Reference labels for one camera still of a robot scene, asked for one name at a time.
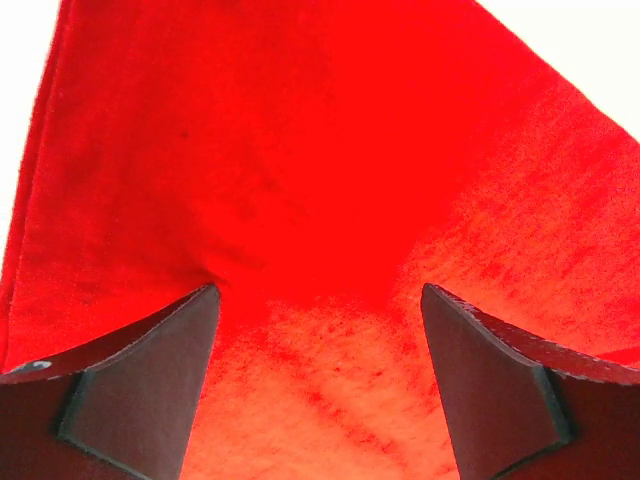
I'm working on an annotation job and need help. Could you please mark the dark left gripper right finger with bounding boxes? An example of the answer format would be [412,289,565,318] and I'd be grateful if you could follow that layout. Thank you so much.
[421,284,639,479]

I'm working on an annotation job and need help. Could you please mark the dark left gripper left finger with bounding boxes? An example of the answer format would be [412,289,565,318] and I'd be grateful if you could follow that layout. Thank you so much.
[1,285,220,479]

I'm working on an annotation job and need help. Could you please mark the red t-shirt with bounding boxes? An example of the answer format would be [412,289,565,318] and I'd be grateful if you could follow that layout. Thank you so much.
[1,1,639,479]

